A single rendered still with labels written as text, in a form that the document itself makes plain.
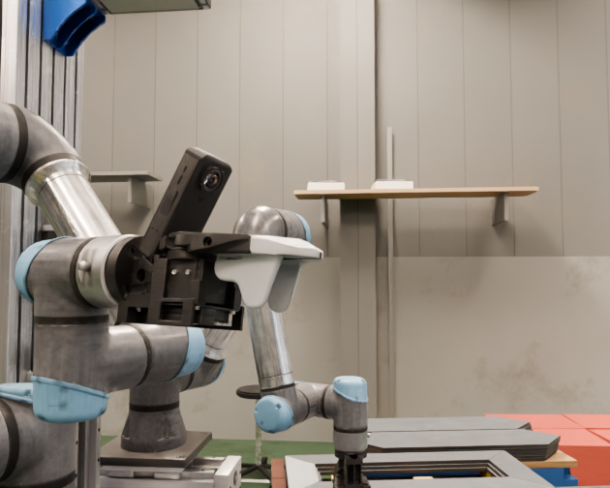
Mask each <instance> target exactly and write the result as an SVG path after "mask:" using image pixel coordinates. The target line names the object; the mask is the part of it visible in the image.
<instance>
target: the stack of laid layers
mask: <svg viewBox="0 0 610 488"><path fill-rule="evenodd" d="M315 466H316V470H317V473H318V477H319V481H320V482H322V480H321V477H320V476H321V475H333V470H334V468H335V466H336V464H315ZM485 471H486V472H488V473H489V474H491V475H492V476H493V477H502V476H508V475H507V474H506V473H504V472H503V471H502V470H501V469H499V468H498V467H497V466H496V465H495V464H493V463H492V462H491V461H490V460H463V461H424V462H384V463H363V465H362V474H374V473H447V472H485Z"/></svg>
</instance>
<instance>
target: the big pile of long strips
mask: <svg viewBox="0 0 610 488"><path fill-rule="evenodd" d="M368 433H370V438H367V441H368V447H367V453H401V452H443V451H483V450H504V451H506V452H507V453H508V454H510V455H511V456H513V457H514V458H515V459H517V460H518V461H520V462H543V461H546V460H547V459H548V458H550V457H551V456H552V455H554V454H555V453H556V452H557V450H558V447H559V441H560V438H561V436H558V435H552V434H547V433H541V432H536V431H533V429H532V425H531V423H530V421H524V420H518V419H512V418H506V417H500V416H462V417H408V418H368Z"/></svg>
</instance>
